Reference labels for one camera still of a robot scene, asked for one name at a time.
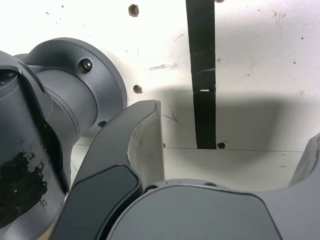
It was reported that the black tape strip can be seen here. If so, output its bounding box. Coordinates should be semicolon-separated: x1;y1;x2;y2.
185;0;217;150

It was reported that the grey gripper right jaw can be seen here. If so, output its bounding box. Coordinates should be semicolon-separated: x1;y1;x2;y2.
107;132;320;240

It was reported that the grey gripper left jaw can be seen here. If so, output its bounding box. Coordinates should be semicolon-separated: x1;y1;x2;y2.
51;99;166;240

